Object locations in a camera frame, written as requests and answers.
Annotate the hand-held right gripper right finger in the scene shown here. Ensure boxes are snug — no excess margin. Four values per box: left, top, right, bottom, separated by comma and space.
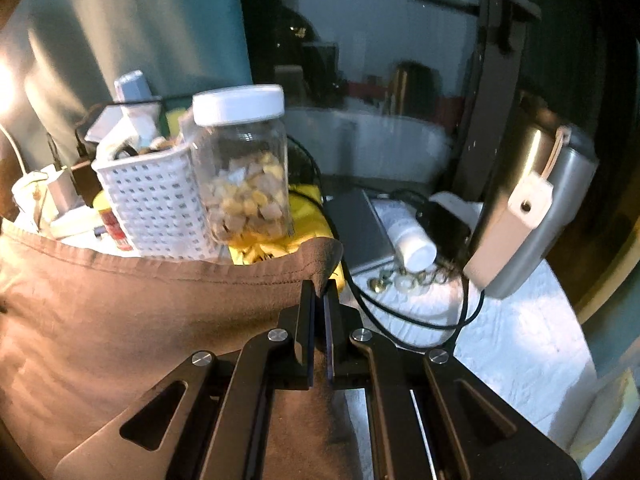
322, 282, 583, 480

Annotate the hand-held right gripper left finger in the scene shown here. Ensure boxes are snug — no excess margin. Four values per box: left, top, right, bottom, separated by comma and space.
52, 280, 321, 480

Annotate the brown t-shirt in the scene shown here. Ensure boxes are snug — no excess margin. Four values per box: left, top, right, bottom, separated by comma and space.
0, 220, 368, 480

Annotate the grey power bank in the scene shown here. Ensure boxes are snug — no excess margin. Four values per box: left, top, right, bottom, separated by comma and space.
327, 189, 401, 276

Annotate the white tube bottle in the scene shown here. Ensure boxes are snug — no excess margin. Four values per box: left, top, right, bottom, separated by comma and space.
380, 200, 437, 270

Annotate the yellow cloth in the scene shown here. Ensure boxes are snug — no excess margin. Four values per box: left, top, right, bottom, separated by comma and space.
227, 182, 346, 291

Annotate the black pouch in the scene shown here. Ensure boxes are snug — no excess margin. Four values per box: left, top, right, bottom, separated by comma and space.
417, 195, 473, 261

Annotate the clear jar with white lid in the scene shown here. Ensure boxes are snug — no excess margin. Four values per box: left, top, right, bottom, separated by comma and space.
191, 85, 292, 247

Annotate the white plastic basket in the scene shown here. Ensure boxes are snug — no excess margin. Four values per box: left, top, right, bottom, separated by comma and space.
91, 142, 226, 261

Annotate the red can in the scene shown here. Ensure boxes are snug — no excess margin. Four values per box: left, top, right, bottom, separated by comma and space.
95, 192, 133, 252

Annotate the white power strip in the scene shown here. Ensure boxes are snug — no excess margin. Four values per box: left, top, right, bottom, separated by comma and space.
50, 207, 108, 241

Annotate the steel thermos bottle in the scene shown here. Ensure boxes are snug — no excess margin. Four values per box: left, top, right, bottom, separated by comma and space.
462, 90, 600, 300

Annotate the white charger plug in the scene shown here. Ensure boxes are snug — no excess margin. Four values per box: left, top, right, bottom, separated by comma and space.
47, 169, 86, 216

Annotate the white cartoon mug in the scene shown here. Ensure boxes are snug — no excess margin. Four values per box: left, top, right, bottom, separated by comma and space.
10, 170, 53, 233

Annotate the teal curtain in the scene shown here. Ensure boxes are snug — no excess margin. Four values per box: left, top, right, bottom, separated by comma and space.
0, 0, 251, 171

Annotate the thin black cable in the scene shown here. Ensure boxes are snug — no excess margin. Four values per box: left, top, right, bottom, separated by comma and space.
285, 135, 486, 351

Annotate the metal keychain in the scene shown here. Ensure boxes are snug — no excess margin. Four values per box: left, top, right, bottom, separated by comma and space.
370, 267, 453, 296

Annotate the dark window frame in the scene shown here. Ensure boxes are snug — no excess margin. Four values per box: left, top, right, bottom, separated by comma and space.
415, 0, 543, 191

